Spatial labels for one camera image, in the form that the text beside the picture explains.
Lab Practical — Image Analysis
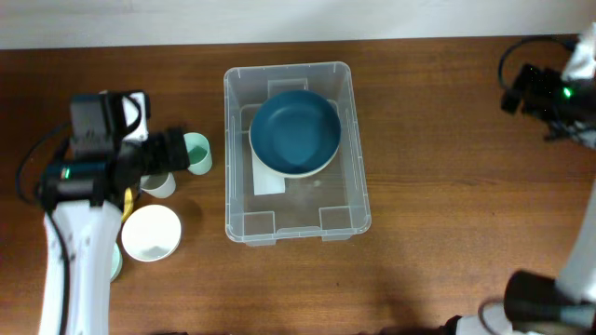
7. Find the clear plastic storage bin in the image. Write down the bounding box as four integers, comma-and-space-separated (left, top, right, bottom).
223, 61, 372, 247

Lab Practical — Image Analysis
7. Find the yellow plastic bowl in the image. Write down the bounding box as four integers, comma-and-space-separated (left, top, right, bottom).
122, 188, 134, 222

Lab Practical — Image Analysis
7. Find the dark blue bowl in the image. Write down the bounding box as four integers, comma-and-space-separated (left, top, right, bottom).
250, 89, 342, 176

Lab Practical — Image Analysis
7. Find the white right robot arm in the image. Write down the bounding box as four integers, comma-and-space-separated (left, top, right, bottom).
438, 24, 595, 335

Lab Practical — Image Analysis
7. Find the white plastic bowl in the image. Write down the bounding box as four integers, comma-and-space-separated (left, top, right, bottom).
121, 205, 182, 262

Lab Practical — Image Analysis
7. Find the green plastic cup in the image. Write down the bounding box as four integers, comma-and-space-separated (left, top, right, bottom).
183, 132, 212, 175

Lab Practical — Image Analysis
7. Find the beige plastic bowl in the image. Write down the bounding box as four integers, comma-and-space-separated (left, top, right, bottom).
250, 129, 342, 179

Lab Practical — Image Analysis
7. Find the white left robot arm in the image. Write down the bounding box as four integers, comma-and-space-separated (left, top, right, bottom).
35, 90, 190, 334

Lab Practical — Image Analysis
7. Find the cream plastic cup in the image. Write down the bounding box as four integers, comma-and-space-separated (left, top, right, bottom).
140, 172, 176, 199

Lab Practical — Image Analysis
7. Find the light teal plastic bowl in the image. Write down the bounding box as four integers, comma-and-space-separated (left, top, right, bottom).
110, 244, 123, 282

